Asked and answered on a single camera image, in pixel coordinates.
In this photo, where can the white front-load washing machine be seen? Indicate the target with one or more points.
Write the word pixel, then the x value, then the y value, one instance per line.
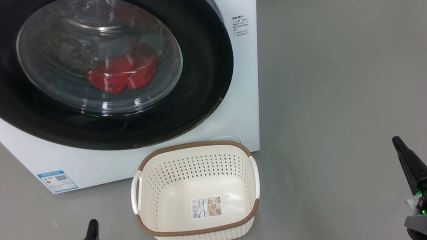
pixel 253 88

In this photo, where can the cream perforated laundry basket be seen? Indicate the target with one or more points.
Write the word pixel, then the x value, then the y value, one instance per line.
pixel 205 180

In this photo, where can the red cloth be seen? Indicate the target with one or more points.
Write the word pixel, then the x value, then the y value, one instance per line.
pixel 114 79

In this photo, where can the blue energy label sticker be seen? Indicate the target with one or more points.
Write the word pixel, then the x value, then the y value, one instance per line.
pixel 57 181

